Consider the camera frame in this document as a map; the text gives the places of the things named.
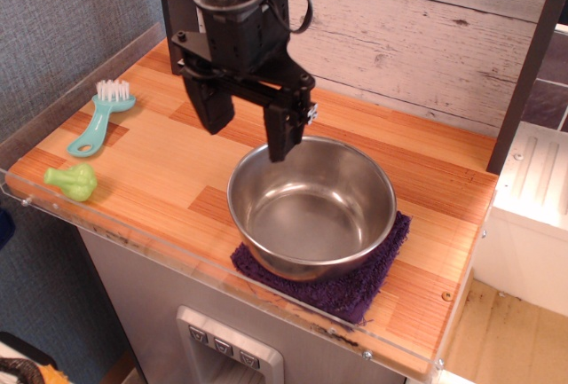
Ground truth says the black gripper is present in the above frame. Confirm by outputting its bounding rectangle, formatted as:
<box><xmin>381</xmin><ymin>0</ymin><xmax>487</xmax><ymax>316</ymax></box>
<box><xmin>172</xmin><ymin>0</ymin><xmax>316</xmax><ymax>162</ymax></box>

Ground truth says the purple folded towel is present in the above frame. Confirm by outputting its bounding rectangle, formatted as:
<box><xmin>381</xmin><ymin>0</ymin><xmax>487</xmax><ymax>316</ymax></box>
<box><xmin>231</xmin><ymin>212</ymin><xmax>412</xmax><ymax>325</ymax></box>

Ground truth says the teal dish brush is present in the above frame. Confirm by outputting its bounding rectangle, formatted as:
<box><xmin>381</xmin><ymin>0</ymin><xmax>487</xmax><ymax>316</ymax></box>
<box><xmin>67</xmin><ymin>80</ymin><xmax>136</xmax><ymax>158</ymax></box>

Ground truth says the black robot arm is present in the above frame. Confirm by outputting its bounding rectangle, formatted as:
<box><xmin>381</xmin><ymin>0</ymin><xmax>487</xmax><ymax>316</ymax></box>
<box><xmin>172</xmin><ymin>0</ymin><xmax>316</xmax><ymax>162</ymax></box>

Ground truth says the grey toy fridge cabinet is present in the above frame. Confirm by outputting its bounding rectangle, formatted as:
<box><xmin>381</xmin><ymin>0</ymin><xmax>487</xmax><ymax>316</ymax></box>
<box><xmin>80</xmin><ymin>231</ymin><xmax>405</xmax><ymax>383</ymax></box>

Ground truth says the dark shelf post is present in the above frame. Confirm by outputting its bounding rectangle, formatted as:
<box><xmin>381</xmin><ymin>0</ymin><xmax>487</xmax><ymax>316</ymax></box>
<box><xmin>486</xmin><ymin>0</ymin><xmax>566</xmax><ymax>175</ymax></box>
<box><xmin>161</xmin><ymin>0</ymin><xmax>199</xmax><ymax>75</ymax></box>

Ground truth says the stainless steel bowl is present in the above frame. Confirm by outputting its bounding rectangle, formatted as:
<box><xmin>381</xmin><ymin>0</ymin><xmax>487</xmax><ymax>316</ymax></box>
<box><xmin>226</xmin><ymin>136</ymin><xmax>398</xmax><ymax>281</ymax></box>

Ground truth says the clear acrylic edge guard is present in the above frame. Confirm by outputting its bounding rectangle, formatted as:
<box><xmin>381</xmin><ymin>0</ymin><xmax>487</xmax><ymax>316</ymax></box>
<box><xmin>4</xmin><ymin>168</ymin><xmax>496</xmax><ymax>383</ymax></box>

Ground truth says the dark right shelf post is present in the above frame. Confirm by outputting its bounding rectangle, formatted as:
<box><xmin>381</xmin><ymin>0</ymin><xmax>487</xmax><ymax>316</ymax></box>
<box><xmin>486</xmin><ymin>0</ymin><xmax>566</xmax><ymax>175</ymax></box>

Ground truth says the dark left shelf post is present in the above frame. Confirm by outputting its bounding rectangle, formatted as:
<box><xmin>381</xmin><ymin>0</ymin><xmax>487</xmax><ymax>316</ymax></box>
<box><xmin>161</xmin><ymin>0</ymin><xmax>199</xmax><ymax>75</ymax></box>

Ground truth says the white toy sink unit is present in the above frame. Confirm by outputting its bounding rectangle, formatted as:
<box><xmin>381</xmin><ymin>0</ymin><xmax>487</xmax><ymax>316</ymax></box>
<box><xmin>469</xmin><ymin>23</ymin><xmax>568</xmax><ymax>319</ymax></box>

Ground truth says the silver dispenser button panel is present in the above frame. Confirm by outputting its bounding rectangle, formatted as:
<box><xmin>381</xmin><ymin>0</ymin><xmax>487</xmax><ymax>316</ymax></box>
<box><xmin>176</xmin><ymin>306</ymin><xmax>285</xmax><ymax>383</ymax></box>

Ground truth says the green toy broccoli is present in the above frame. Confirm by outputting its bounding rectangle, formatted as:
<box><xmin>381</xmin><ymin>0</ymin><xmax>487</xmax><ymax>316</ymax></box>
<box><xmin>43</xmin><ymin>163</ymin><xmax>98</xmax><ymax>202</ymax></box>

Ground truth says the braided black cable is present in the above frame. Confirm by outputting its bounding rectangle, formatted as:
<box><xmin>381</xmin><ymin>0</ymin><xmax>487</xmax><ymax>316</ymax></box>
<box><xmin>0</xmin><ymin>357</ymin><xmax>67</xmax><ymax>384</ymax></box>

